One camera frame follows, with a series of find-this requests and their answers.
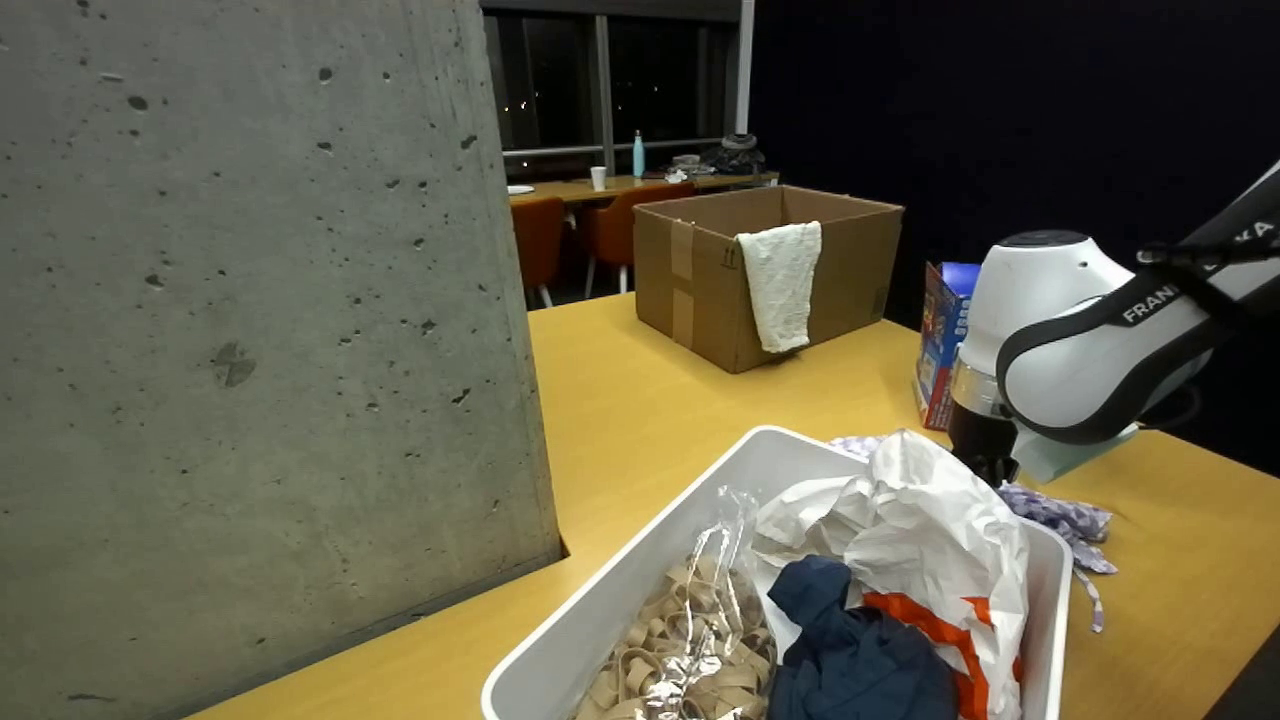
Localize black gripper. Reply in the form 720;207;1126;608
946;404;1016;489

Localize purple checkered cloth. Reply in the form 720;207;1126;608
821;434;1115;646

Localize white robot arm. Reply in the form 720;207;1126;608
946;170;1280;489

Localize dark blue cloth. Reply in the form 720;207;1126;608
769;556;956;720

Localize white plastic basket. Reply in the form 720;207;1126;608
480;428;1070;720

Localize white orange plastic bag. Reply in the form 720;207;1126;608
747;434;1030;720

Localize blue Oreo snack box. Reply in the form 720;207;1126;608
915;259;978;434

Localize white towel on box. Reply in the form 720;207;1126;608
734;219;821;351

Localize cardboard box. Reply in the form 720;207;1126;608
630;185;903;372

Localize bag of wooden pieces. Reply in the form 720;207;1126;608
572;491;776;720

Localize orange chair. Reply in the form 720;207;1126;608
577;185;684;294
511;202;572;304

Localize long wooden desk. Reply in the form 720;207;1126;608
507;171;778;207

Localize teal water bottle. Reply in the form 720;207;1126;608
626;127;647;179

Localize white paper cup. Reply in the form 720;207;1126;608
587;165;609;191

